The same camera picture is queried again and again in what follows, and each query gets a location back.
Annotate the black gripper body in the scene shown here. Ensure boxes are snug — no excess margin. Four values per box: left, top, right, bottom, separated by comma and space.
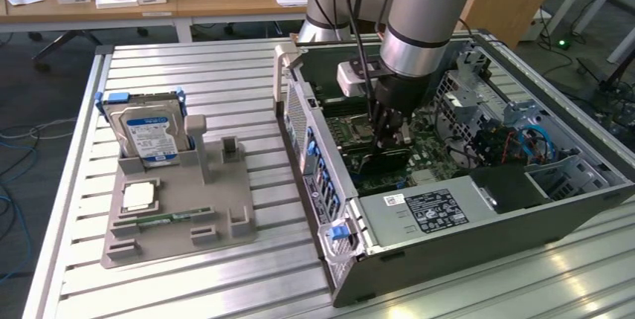
370, 74, 433, 116

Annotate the black graphics card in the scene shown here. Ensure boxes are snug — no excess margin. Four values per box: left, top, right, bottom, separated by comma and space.
353, 146, 414, 175

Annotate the metal socket cover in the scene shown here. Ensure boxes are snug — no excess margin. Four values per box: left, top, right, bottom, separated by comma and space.
401, 117, 417, 144

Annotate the CPU socket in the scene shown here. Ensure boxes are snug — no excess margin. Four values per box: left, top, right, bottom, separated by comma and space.
350, 113, 377, 141

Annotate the green motherboard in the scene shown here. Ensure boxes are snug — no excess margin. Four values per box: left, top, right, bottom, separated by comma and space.
317, 90, 478, 196

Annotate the perforated metal drive cage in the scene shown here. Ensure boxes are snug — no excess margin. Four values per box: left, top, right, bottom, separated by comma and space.
434, 42, 553, 138

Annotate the grey power supply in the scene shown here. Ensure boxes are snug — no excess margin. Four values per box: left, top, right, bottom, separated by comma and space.
358, 175, 498, 249

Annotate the white floor box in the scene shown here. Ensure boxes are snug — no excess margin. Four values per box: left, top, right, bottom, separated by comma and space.
525, 8, 555, 43

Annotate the open grey PC case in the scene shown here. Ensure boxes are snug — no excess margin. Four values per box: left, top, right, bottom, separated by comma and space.
274, 28, 635, 309

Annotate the grey metal disk bay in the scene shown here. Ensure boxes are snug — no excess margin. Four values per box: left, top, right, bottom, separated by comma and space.
525, 147, 626, 201

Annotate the wooden office desk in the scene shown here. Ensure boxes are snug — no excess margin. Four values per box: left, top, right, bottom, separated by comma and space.
176, 0, 447, 43
0, 0, 179, 43

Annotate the black equipment stand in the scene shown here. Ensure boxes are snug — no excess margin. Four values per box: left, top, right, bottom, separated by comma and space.
578, 45, 635, 126

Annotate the hard disk with blue label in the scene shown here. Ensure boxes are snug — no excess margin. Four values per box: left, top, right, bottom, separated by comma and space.
107, 105, 180, 170

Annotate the grey parts rack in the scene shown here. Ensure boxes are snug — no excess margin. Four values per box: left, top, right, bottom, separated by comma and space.
99, 113, 259, 270

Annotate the green RAM stick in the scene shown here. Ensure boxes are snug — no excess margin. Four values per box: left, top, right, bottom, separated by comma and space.
134, 210, 199, 226

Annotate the silver CPU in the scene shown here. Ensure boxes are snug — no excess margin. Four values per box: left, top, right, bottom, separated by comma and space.
122, 183, 155, 213

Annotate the blue disk caddy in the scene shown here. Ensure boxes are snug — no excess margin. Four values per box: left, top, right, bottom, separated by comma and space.
92, 87, 188, 149

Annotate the flat white box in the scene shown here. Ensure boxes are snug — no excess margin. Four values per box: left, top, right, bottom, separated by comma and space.
95, 0, 140, 10

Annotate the black chair base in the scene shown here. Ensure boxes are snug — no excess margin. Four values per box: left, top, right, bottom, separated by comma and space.
27, 28, 150, 73

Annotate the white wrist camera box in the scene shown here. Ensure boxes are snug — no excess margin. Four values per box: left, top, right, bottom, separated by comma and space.
335, 59, 377, 98

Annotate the black wire bundle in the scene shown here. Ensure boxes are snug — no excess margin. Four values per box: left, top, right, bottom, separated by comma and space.
446, 127, 521, 170

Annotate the red wire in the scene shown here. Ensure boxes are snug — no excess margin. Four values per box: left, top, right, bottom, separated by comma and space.
501, 131, 542, 164

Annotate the blue wire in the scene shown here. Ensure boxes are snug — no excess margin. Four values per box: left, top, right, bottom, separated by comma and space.
518, 124, 557, 161

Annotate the white desk frame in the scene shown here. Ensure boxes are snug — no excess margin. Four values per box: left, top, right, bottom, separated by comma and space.
543, 0, 635, 63

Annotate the white floor cable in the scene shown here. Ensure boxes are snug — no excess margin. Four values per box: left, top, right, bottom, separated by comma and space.
0, 116, 76, 141

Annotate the blue floor cable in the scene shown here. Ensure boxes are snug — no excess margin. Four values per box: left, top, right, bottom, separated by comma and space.
0, 140, 40, 283

